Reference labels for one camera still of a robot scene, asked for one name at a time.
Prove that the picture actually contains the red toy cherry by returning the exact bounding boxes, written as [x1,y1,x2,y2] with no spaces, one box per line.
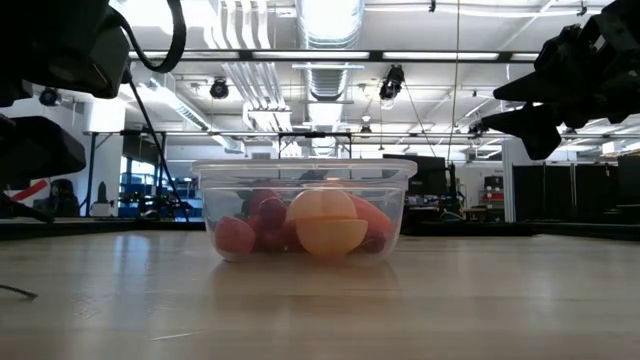
[257,197,289,231]
[359,232,389,255]

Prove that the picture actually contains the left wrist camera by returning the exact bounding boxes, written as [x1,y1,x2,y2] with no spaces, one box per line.
[27,0,132,100]

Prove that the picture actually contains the blue shelving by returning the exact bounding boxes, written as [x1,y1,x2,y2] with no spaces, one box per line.
[119,172,201,219]

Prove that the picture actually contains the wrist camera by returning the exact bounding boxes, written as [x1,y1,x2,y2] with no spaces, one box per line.
[535,23,599,76]
[27,0,132,100]

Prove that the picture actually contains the black monitor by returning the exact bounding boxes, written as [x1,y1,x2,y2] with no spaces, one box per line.
[382,153,447,197]

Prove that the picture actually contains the black round ceiling lamp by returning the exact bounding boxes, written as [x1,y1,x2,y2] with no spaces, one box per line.
[378,64,406,101]
[208,77,230,100]

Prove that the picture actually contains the black partition panel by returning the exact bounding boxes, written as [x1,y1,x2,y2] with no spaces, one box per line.
[617,154,640,206]
[512,163,617,224]

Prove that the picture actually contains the white pillar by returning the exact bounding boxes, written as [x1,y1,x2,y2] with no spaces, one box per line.
[501,139,547,224]

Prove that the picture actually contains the clear plastic tupperware container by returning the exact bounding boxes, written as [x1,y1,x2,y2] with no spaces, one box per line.
[192,158,419,265]

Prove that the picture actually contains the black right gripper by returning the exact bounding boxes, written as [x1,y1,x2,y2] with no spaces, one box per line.
[481,9,640,162]

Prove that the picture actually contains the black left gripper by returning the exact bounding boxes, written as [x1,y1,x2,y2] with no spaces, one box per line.
[0,0,87,190]

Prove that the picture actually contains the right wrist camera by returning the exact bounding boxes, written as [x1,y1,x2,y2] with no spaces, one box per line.
[535,23,599,76]

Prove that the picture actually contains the red storage rack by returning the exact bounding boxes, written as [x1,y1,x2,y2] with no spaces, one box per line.
[479,174,506,219]

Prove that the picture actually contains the red toy strawberry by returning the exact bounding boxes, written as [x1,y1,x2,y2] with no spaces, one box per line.
[252,227,301,254]
[244,188,281,216]
[213,215,257,256]

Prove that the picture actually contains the orange-pink toy peach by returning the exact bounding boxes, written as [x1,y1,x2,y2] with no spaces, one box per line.
[285,188,370,259]

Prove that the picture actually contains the hanging linear light fixture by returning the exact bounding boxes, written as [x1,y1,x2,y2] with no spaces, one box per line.
[127,48,541,64]

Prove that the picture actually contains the thin dark wire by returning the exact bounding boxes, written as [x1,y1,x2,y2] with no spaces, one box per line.
[0,283,39,301]

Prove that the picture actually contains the long black cable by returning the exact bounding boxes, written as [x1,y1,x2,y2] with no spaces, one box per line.
[124,74,191,224]

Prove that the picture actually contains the silver ceiling duct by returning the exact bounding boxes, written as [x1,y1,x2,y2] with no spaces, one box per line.
[294,0,366,101]

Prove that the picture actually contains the orange toy carrot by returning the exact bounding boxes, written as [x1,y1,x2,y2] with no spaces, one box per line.
[344,193,397,244]

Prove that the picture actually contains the black overhead rail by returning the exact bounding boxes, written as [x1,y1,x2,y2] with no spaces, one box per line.
[84,129,640,142]

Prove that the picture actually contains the black left camera cable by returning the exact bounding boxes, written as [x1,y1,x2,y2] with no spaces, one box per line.
[107,0,188,75]

